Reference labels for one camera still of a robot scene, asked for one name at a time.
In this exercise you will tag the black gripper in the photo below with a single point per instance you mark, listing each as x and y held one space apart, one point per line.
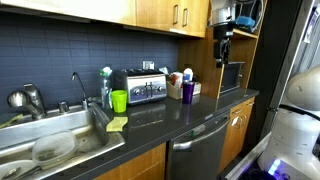
222 33

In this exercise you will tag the stainless steel toaster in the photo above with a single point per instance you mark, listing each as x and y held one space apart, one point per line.
146 88

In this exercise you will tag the microwave oven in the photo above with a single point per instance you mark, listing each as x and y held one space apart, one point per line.
230 78

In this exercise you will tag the purple tumbler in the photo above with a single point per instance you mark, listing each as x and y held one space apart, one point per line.
188 93

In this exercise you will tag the red white packet box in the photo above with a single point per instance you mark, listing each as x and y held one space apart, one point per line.
176 79

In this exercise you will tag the teal packet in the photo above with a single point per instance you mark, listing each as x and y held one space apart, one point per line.
163 70

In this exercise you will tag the wooden condiment caddy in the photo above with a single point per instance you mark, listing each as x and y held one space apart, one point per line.
173 93

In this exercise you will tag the stainless steel dishwasher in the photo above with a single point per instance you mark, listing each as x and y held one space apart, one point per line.
196 150

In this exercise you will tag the green plastic cup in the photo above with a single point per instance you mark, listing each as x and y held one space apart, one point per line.
119 101

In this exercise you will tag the clear dish soap bottle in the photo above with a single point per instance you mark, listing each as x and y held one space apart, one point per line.
106 93

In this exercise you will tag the yellow sponge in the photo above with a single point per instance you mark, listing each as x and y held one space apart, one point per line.
116 124

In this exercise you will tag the plain wooden base cabinet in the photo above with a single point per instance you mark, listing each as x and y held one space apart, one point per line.
140 166

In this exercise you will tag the slim gooseneck faucet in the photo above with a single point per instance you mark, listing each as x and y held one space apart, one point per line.
84 100

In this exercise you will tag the chrome sink deck knob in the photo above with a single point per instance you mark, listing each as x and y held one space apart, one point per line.
63 107

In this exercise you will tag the stainless steel sink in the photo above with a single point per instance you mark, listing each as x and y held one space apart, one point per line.
66 126

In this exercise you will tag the clear plastic food container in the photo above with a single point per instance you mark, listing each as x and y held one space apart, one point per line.
53 148

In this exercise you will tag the large chrome faucet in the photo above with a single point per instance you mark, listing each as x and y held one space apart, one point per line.
33 103

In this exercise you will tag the green scrub pad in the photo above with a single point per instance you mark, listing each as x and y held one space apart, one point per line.
11 120

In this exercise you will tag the white plate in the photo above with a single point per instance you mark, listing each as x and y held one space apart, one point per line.
20 166

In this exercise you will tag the metal spoon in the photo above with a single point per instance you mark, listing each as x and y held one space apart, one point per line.
10 172

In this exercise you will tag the white wall outlet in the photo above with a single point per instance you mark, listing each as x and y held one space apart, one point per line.
148 65

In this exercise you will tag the wooden wall cabinet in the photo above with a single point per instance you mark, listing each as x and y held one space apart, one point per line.
83 10

